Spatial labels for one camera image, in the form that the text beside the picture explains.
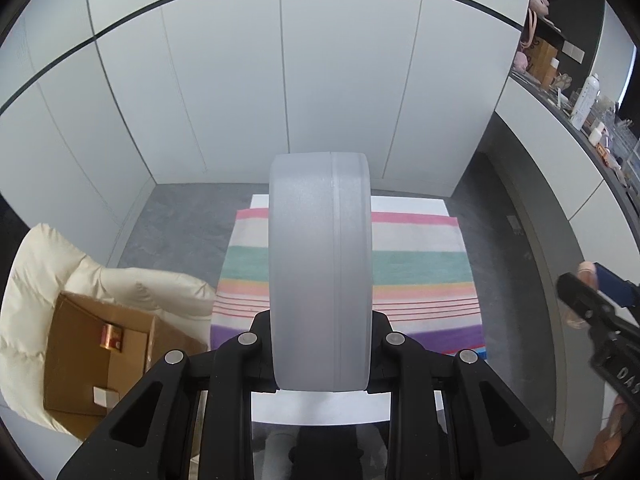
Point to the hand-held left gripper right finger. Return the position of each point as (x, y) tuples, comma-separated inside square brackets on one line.
[(382, 345)]

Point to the small peach item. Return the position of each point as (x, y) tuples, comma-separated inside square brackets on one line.
[(586, 271)]

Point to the black pants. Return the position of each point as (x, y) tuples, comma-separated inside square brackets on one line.
[(327, 455)]

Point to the tall white spray bottle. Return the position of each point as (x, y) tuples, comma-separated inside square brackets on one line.
[(584, 100)]

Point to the person's right forearm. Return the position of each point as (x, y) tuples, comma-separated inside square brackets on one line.
[(610, 440)]

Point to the clear acrylic organizer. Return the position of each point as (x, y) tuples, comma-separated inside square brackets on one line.
[(622, 135)]

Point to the frosted translucent jar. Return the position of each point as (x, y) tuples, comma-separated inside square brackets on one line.
[(320, 270)]

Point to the amber glass jar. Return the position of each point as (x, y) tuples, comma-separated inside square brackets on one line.
[(111, 337)]

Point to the brown cardboard box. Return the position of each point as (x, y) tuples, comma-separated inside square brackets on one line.
[(75, 360)]

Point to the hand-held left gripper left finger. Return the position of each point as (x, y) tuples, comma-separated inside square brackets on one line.
[(260, 342)]

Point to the cream padded armchair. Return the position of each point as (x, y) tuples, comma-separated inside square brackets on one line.
[(50, 270)]

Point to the pink bag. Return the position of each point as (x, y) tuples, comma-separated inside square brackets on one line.
[(536, 10)]

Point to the striped colourful cloth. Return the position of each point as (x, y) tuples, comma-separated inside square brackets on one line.
[(420, 265)]

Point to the small white box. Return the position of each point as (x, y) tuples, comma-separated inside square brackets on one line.
[(104, 396)]

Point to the small white bottle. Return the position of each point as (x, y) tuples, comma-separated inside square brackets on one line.
[(595, 136)]

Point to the white wall switch plate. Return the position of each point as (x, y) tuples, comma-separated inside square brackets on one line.
[(573, 52)]

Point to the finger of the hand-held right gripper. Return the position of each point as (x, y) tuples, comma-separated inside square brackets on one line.
[(615, 285), (585, 300)]

